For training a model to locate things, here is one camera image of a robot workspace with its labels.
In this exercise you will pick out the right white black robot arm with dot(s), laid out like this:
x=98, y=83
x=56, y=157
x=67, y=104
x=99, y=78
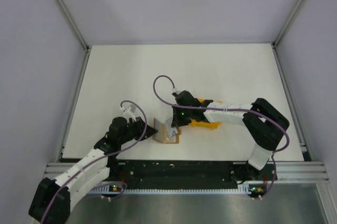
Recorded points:
x=264, y=122

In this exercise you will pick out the aluminium frame post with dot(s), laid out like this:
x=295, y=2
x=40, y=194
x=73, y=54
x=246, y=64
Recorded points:
x=288, y=22
x=72, y=24

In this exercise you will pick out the orange leather card holder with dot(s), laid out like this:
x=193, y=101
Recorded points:
x=161, y=136

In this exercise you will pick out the white slotted cable duct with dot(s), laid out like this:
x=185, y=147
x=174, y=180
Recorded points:
x=113, y=190

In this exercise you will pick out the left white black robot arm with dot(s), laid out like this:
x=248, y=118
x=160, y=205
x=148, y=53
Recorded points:
x=55, y=198

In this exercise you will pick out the silver VIP card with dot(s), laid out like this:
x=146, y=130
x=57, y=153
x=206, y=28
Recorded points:
x=172, y=131

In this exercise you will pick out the left aluminium frame post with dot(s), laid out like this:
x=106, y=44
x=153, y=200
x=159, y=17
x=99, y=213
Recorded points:
x=72, y=24

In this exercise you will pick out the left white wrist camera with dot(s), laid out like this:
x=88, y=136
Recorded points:
x=129, y=112

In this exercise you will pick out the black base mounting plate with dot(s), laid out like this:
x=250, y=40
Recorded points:
x=177, y=174

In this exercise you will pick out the aluminium front rail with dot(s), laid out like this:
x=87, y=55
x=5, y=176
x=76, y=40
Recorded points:
x=298, y=172

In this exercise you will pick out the yellow plastic bin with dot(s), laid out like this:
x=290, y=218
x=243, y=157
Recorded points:
x=204, y=124

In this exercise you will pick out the right aluminium frame post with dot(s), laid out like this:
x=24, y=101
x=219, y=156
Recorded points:
x=288, y=22

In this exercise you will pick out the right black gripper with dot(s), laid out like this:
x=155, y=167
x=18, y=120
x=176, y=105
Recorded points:
x=177, y=121

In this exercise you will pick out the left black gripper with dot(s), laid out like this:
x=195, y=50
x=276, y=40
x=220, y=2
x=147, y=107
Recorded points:
x=140, y=125

